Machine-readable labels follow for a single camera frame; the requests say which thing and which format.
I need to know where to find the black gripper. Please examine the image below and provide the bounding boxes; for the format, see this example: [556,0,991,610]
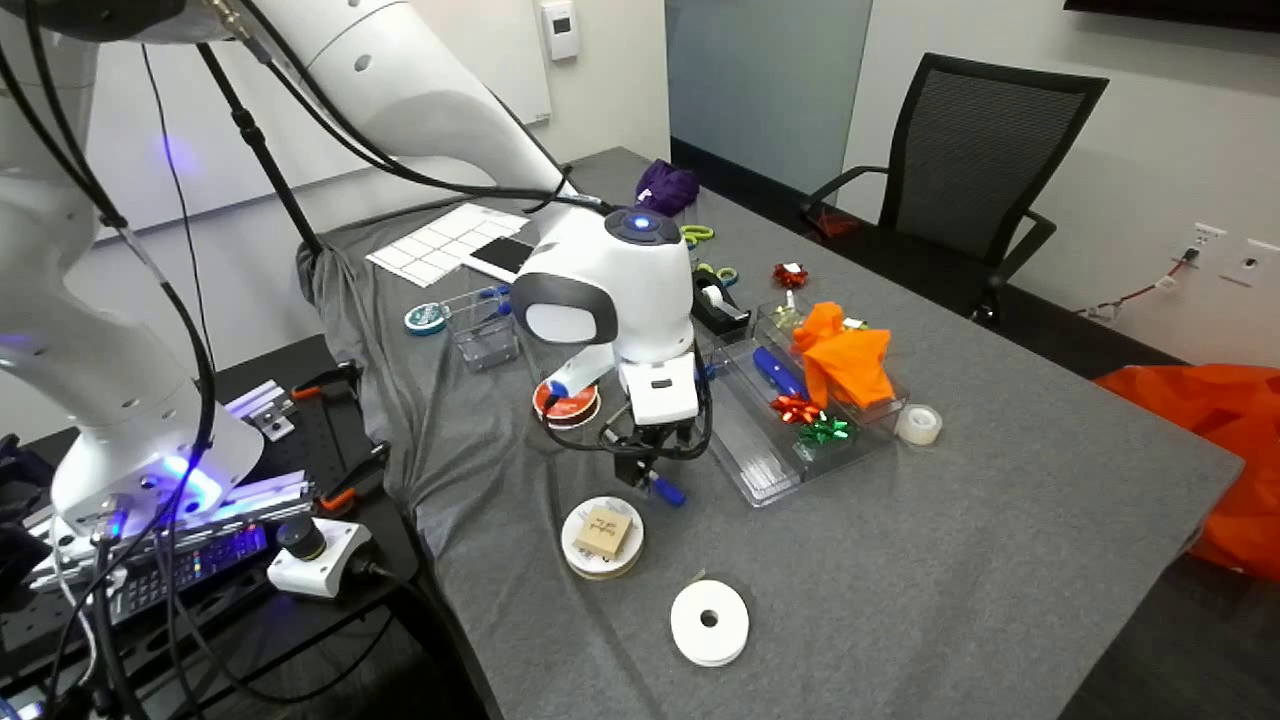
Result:
[602,417,713,498]

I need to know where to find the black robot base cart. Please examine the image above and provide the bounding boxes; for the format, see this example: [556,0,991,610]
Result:
[0,334,444,720]

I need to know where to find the wooden stamp block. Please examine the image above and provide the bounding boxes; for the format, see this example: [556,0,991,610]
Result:
[571,508,632,561]

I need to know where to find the orange ribbon spool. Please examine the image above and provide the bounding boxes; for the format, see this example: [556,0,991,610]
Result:
[528,377,609,432]

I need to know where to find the white spool with gold ribbon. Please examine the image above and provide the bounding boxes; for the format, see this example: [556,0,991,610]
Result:
[556,493,649,585]

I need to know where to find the long clear plastic tray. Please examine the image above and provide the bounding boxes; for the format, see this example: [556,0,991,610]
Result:
[695,323,912,511]

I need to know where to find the blue gift bow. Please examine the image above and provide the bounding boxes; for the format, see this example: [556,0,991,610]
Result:
[748,342,811,402]

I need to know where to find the green gift bow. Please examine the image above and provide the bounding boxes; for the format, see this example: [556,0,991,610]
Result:
[801,414,857,453]

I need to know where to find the clear plastic box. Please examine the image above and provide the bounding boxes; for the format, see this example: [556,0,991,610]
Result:
[452,282,533,377]

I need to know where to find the orange cloth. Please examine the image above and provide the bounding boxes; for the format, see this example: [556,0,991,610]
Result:
[787,299,898,417]

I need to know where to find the grey table cloth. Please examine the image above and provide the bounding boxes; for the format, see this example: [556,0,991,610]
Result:
[296,144,1247,720]

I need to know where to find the black white notebook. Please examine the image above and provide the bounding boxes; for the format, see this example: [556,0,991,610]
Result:
[469,232,535,285]

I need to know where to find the white label sheet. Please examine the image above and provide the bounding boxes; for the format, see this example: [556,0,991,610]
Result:
[365,200,533,294]

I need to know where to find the white emergency stop button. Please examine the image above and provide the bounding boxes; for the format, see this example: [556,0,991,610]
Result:
[265,511,375,599]

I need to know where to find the silver metal clamp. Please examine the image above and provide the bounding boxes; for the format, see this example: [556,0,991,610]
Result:
[222,377,301,444]

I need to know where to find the black office chair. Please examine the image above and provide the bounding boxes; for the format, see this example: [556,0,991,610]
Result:
[795,54,1113,334]

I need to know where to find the black stand pole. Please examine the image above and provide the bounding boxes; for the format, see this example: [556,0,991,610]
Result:
[196,38,330,255]

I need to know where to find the orange bag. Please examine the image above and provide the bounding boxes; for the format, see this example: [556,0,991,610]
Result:
[1093,358,1280,587]

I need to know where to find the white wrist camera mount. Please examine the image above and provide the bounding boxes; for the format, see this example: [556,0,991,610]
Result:
[621,350,704,432]

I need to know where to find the orange handled clamp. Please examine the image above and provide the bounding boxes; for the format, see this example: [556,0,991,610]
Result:
[291,369,360,410]
[315,453,392,515]

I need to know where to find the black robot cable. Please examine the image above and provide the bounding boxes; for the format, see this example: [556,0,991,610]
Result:
[233,0,621,218]
[0,46,222,511]

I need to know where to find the white wall thermostat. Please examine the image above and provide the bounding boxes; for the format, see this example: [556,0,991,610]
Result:
[535,0,585,64]

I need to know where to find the black wall television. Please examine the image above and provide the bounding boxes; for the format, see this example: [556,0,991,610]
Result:
[1058,0,1280,38]

